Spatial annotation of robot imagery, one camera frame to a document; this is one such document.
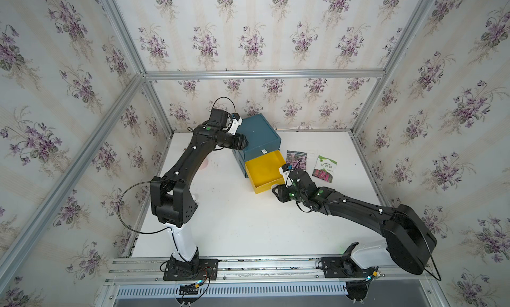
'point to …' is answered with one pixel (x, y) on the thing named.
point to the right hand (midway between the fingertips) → (277, 189)
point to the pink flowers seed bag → (297, 159)
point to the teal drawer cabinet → (262, 140)
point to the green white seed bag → (324, 169)
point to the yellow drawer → (264, 171)
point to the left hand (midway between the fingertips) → (243, 144)
